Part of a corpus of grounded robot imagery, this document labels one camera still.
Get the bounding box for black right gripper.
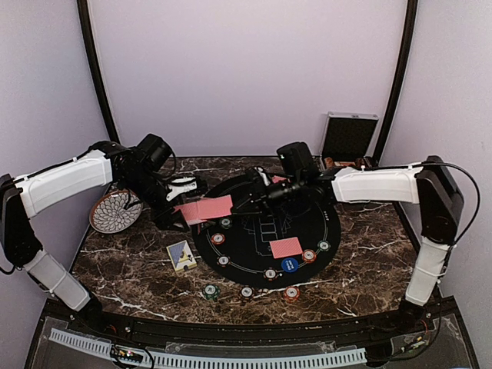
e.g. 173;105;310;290
231;173;304;219

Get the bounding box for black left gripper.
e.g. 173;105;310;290
121;168;189;231

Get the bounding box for dealt card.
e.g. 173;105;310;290
272;175;286;183
269;237;303;259

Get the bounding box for green chips mat edge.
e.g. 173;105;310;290
317;241;331;251

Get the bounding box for red 5 chips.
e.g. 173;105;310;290
302;249;317;263
211;233;225;245

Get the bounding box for green chips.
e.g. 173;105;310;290
219;218;233;229

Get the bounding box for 100 chips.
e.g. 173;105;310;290
263;268;278;281

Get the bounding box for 100 chips mat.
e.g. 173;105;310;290
217;255;230;268

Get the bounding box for red 5 chip stack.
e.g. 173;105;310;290
283;286;301;303

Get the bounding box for black orange 100 chip stack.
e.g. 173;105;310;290
240;286;254;300

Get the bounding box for green chip stack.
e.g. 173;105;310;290
202;284;221;301

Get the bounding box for red back card deck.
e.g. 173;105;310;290
175;202;206;225

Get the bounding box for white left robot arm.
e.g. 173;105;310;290
1;134;206;335

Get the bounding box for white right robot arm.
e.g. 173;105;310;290
231;141;464;334

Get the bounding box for floral ceramic plate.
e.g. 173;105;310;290
89;190;143;234

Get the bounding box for aluminium poker case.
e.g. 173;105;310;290
321;111;379;168

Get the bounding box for round black poker mat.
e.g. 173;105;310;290
191;198;341;289

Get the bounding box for blue small blind button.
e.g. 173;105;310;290
281;258;299;273

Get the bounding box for yellow card box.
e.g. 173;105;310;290
166;241;197;274

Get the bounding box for black frame post left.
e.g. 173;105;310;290
76;0;121;144

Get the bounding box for black frame post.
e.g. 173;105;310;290
373;0;418;163
76;0;121;144

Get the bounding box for white cable duct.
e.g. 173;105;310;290
48;328;367;368

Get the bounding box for black frame post right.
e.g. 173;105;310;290
373;0;418;163

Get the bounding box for black front table rail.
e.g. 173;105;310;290
32;297;469;347

